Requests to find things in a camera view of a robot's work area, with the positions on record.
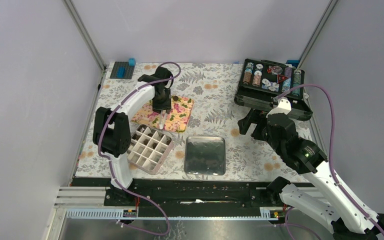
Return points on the floral rectangular tray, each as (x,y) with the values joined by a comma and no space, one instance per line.
(176,120)

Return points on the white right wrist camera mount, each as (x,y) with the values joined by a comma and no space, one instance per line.
(283,107)

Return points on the blue lego brick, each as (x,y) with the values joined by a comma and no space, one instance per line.
(121,72)
(131,62)

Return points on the black poker chip case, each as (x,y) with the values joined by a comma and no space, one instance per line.
(262,80)

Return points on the blue block behind case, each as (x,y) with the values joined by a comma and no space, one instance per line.
(294,63)

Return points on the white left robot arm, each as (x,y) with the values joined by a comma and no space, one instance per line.
(111,131)

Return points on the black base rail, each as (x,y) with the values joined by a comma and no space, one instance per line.
(193,198)

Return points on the grey lego baseplate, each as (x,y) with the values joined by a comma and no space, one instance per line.
(129,70)

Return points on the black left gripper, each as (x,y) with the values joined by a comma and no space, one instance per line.
(165,106)

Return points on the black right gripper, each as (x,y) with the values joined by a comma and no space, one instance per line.
(255,116)

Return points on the silver metal tin lid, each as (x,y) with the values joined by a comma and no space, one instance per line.
(205,155)

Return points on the pink divided chocolate box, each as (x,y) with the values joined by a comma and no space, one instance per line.
(149,148)

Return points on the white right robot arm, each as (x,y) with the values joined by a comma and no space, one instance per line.
(344,215)

